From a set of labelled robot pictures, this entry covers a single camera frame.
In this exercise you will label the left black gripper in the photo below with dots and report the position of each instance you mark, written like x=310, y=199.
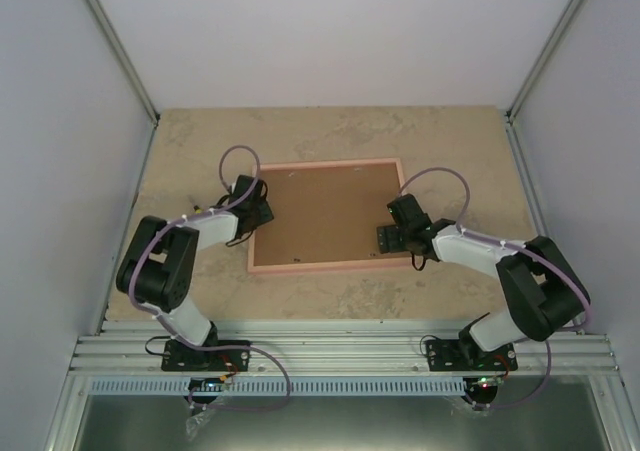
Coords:
x=267, y=214

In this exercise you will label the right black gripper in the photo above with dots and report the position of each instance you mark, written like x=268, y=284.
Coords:
x=386, y=240

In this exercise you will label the pink picture frame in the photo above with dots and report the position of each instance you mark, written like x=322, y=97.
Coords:
x=320, y=268

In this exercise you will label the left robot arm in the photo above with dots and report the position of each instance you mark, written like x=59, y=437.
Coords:
x=157, y=268

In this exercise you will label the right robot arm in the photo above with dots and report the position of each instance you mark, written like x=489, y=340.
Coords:
x=541, y=290

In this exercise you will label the right circuit board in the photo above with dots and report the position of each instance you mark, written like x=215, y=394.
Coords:
x=490, y=381

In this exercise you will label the circuit board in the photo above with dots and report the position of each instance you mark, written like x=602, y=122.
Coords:
x=210, y=385
x=490, y=381

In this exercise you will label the left circuit board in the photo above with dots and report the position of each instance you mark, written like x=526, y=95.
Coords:
x=210, y=385

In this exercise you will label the brown frame backing board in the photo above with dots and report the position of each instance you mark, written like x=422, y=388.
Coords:
x=325, y=216

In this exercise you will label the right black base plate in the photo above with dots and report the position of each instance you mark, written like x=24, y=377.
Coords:
x=444, y=355

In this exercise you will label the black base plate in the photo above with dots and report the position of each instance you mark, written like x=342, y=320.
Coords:
x=444, y=355
x=179, y=358

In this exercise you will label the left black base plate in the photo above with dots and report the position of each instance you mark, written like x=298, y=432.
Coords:
x=179, y=358

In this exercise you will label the aluminium rail beam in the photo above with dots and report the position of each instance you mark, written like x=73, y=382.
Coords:
x=333, y=348

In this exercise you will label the grey slotted cable duct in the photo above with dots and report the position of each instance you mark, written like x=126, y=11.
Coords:
x=278, y=386

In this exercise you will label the left aluminium corner post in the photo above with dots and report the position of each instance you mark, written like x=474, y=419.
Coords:
x=109, y=33

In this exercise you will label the aluminium corner post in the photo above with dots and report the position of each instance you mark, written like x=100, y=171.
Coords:
x=109, y=33
x=567, y=17

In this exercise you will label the right aluminium corner post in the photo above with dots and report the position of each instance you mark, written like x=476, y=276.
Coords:
x=567, y=17

